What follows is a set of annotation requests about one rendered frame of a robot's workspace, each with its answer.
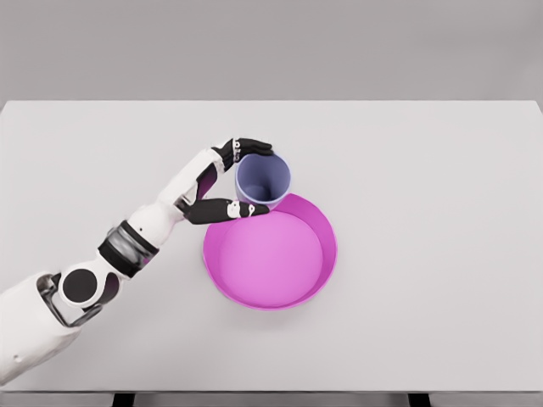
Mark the purple cup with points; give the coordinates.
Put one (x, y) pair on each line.
(264, 178)

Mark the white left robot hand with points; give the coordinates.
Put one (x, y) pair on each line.
(186, 182)

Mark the pink plate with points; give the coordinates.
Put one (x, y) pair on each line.
(271, 258)

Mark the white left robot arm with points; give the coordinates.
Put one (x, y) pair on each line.
(85, 282)

